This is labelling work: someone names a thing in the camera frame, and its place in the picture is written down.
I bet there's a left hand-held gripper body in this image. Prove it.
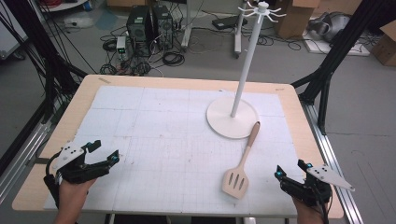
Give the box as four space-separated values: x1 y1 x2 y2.
51 141 110 185

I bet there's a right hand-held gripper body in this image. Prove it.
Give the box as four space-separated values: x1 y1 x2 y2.
280 164 356 207

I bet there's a beige slotted spatula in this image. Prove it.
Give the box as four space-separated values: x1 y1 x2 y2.
221 120 262 201

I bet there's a white utensil rack stand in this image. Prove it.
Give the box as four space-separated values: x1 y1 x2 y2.
205 0 288 140

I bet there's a person's left hand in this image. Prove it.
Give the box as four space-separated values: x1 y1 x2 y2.
57 178 97 217

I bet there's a person's right hand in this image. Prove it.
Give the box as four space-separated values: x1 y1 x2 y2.
291 198 327 224

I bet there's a white grid mat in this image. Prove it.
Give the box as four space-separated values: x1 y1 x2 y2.
43 85 308 218

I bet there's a small grey power box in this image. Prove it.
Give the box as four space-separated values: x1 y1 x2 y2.
116 35 128 61

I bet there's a white floor board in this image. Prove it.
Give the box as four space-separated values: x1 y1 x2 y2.
303 30 372 57

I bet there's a black computer tower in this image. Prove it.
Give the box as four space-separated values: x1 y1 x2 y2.
151 5 175 51
125 5 154 58

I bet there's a white stand leg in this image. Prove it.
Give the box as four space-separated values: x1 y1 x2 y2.
233 8 245 59
180 0 193 49

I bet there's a grey bag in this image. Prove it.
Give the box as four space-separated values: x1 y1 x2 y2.
307 11 352 44

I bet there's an open cardboard box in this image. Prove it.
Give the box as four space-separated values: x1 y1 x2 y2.
371 20 396 67

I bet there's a tall cardboard box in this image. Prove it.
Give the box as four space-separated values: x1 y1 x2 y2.
275 0 322 40

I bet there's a flat black device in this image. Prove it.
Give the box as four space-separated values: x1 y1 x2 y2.
211 15 249 31

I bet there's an aluminium rail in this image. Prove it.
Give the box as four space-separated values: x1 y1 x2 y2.
299 101 364 224
0 120 53 204

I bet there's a black metal frame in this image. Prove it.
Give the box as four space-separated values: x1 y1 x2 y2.
290 0 396 135
5 0 89 124

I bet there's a coiled black cable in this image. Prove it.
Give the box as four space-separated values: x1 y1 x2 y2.
161 50 186 67

